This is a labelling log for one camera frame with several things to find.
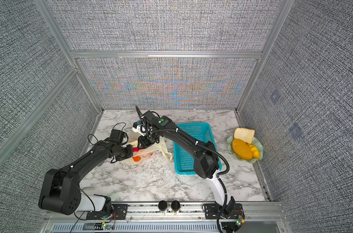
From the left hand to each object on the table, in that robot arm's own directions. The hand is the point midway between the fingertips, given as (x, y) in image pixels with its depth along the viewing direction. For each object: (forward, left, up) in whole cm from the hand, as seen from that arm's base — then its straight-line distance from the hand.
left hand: (135, 152), depth 88 cm
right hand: (-1, -5, +12) cm, 13 cm away
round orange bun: (0, -66, -1) cm, 66 cm away
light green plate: (+5, -77, -1) cm, 77 cm away
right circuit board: (-37, -54, -3) cm, 65 cm away
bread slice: (+9, -71, +1) cm, 72 cm away
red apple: (+2, 0, +1) cm, 2 cm away
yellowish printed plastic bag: (0, -5, -3) cm, 6 cm away
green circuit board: (-36, +10, -6) cm, 38 cm away
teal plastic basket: (-2, -30, -7) cm, 31 cm away
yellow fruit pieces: (-3, -73, 0) cm, 73 cm away
